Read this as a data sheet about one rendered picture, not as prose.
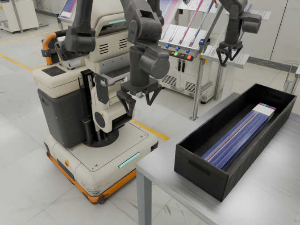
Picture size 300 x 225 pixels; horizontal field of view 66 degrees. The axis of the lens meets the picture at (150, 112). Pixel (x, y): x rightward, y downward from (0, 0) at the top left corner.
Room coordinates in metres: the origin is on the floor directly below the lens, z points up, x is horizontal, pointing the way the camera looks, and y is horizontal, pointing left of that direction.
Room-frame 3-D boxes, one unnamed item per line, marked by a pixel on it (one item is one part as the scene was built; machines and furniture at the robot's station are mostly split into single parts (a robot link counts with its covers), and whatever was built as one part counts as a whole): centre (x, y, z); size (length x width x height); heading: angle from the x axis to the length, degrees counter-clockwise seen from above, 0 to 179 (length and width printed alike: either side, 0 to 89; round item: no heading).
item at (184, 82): (2.67, -0.55, 0.31); 0.70 x 0.65 x 0.62; 51
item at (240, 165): (0.67, -0.34, 0.86); 0.57 x 0.17 x 0.11; 136
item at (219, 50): (1.01, -0.34, 1.01); 0.07 x 0.07 x 0.09; 47
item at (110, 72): (1.15, 0.16, 0.84); 0.28 x 0.16 x 0.22; 136
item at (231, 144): (0.67, -0.34, 0.83); 0.51 x 0.07 x 0.03; 136
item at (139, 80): (0.62, 0.03, 1.08); 0.10 x 0.07 x 0.07; 136
